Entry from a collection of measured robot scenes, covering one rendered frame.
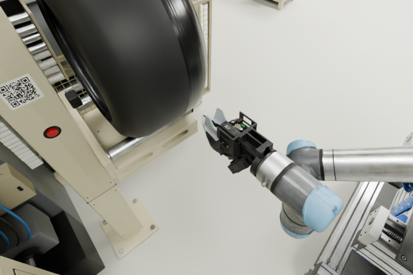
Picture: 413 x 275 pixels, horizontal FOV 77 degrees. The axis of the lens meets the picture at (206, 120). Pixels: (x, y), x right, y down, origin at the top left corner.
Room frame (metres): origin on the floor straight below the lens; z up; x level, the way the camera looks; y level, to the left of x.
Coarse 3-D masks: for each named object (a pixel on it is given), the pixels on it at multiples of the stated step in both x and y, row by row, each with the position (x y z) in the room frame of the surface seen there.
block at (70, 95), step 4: (68, 92) 0.64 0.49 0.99; (72, 92) 0.64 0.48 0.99; (68, 96) 0.62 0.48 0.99; (72, 96) 0.62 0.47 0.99; (76, 96) 0.62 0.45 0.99; (68, 100) 0.61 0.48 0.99; (72, 100) 0.61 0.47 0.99; (76, 100) 0.62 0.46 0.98; (80, 100) 0.62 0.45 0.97; (72, 104) 0.60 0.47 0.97; (76, 104) 0.61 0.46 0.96; (80, 104) 0.62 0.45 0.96
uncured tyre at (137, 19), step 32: (64, 0) 0.51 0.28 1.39; (96, 0) 0.50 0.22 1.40; (128, 0) 0.52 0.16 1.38; (160, 0) 0.55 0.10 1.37; (64, 32) 0.79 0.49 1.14; (96, 32) 0.46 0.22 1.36; (128, 32) 0.47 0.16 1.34; (160, 32) 0.50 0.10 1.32; (192, 32) 0.54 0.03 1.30; (96, 64) 0.43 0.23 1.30; (128, 64) 0.43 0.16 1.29; (160, 64) 0.46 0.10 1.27; (192, 64) 0.50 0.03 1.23; (96, 96) 0.63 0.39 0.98; (128, 96) 0.40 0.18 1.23; (160, 96) 0.43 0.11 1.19; (192, 96) 0.50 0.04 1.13; (128, 128) 0.41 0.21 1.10
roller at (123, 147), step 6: (186, 114) 0.61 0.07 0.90; (174, 120) 0.58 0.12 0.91; (168, 126) 0.56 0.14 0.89; (156, 132) 0.53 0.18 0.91; (126, 138) 0.50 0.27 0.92; (132, 138) 0.49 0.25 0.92; (138, 138) 0.50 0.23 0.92; (144, 138) 0.50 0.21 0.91; (150, 138) 0.51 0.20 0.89; (120, 144) 0.47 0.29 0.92; (126, 144) 0.47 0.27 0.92; (132, 144) 0.47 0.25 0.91; (138, 144) 0.48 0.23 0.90; (108, 150) 0.44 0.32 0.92; (114, 150) 0.45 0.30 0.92; (120, 150) 0.45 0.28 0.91; (126, 150) 0.46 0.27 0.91; (114, 156) 0.43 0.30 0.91; (120, 156) 0.44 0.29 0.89
